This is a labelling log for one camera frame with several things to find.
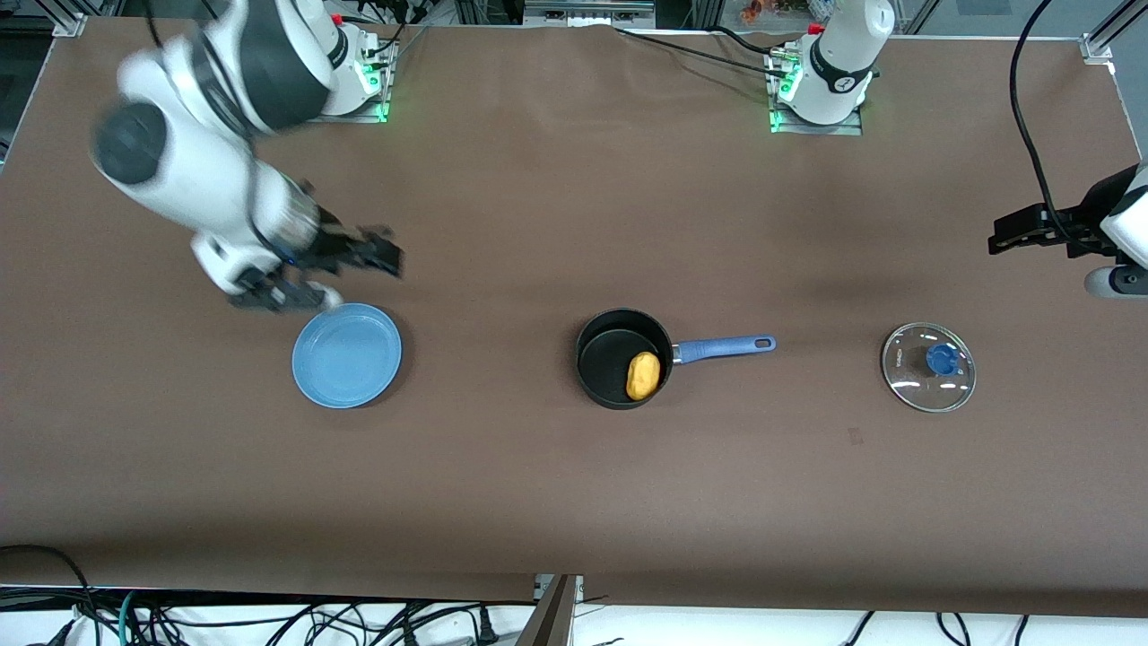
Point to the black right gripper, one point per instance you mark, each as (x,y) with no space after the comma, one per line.
(339,244)

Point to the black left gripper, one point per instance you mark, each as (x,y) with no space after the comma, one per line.
(1091,217)

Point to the glass lid with blue knob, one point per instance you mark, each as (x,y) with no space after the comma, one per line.
(941,360)

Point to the yellow potato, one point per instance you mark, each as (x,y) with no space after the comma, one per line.
(643,377)

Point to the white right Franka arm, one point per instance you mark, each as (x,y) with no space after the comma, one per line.
(206,170)

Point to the blue round plate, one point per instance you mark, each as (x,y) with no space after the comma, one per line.
(345,359)

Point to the brown table cover mat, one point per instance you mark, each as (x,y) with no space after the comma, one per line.
(538,493)

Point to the silver equipment box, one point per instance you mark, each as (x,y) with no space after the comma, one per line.
(587,9)

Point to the small orange object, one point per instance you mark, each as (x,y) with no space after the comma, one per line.
(753,7)

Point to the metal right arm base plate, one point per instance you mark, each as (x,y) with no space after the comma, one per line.
(359,117)

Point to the aluminium frame profile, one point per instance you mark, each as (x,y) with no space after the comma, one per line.
(70,22)
(1099,45)

